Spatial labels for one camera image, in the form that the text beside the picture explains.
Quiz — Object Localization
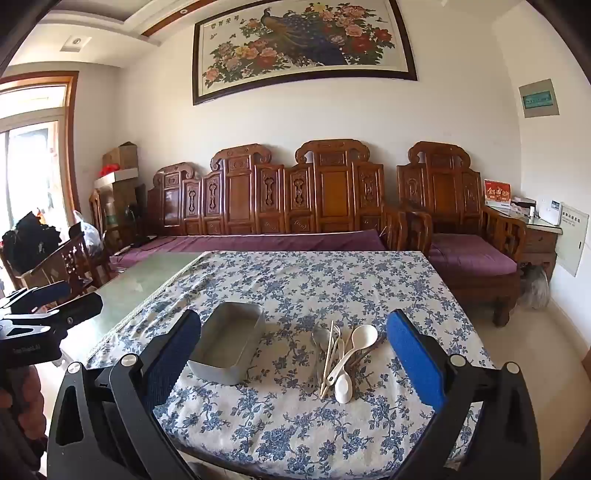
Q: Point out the person's left forearm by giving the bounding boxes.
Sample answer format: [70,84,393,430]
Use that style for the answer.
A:
[0,367,49,467]

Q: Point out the black bag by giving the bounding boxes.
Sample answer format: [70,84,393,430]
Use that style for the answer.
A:
[2,211,63,274]

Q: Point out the brown cardboard box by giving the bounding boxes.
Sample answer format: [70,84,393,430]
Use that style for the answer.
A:
[102,142,139,172]

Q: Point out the carved wooden chair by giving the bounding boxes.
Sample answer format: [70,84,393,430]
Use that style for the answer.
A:
[28,222,112,303]

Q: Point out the flat white box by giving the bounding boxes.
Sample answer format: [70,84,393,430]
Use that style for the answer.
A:
[95,167,139,189]

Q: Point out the green wall panel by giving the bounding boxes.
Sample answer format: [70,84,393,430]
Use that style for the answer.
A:
[518,78,560,118]

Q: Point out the white wall panel door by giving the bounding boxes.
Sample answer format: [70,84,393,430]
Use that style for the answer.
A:
[554,203,590,278]

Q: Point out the purple armchair cushion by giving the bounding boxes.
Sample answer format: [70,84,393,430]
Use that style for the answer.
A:
[429,233,518,276]

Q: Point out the carved wooden sofa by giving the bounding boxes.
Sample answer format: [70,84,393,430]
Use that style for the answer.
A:
[147,140,409,252]

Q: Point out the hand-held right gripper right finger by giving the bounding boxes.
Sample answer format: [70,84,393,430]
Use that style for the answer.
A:
[385,309,541,480]

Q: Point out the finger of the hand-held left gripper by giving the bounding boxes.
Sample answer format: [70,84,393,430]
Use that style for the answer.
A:
[23,293,103,331]
[0,281,72,315]

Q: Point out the white tabletop device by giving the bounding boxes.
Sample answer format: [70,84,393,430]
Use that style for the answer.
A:
[538,199,562,226]

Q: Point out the blue floral tablecloth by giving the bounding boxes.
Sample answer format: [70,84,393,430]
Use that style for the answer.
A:
[85,250,497,469]

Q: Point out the clear plastic bag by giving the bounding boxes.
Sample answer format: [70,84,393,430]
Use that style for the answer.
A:
[69,210,103,257]

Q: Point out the wooden side table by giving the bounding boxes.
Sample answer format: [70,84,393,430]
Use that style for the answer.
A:
[485,203,559,278]

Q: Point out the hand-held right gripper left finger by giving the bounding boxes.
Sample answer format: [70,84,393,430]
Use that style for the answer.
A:
[46,309,204,480]

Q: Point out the carved wooden armchair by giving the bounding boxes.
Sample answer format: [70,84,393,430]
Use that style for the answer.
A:
[396,141,527,328]

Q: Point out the wooden window frame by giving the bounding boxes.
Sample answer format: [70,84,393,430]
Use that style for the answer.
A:
[0,71,80,287]

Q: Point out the white plastic spoons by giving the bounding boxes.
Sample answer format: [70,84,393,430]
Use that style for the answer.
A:
[325,324,380,386]

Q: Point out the grey rectangular container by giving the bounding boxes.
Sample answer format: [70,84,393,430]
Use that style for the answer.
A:
[187,302,266,385]

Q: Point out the small white ceramic spoon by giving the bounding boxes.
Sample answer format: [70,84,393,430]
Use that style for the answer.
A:
[333,339,355,405]

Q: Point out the white plastic fork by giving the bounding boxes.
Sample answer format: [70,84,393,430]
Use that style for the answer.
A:
[325,336,346,386]

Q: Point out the grey fluffy object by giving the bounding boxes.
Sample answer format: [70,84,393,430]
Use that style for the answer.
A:
[517,263,550,310]

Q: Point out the framed peacock painting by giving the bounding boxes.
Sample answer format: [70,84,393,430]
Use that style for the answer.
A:
[192,0,419,106]

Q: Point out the red printed box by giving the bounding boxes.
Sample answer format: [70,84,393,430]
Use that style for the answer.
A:
[483,179,512,206]

